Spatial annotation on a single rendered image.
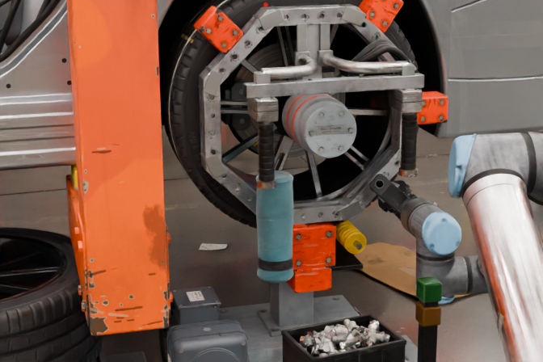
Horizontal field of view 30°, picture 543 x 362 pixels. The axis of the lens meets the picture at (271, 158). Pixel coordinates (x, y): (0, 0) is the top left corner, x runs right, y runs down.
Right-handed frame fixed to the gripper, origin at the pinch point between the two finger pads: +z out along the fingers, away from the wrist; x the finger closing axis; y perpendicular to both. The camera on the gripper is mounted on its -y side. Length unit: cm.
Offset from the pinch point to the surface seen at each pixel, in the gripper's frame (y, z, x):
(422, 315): -10, -71, -16
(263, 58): -43.0, 15.3, 3.7
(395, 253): 78, 110, -10
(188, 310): -23, -15, -54
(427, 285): -14, -71, -11
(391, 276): 71, 88, -17
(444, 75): -6.4, 5.0, 32.8
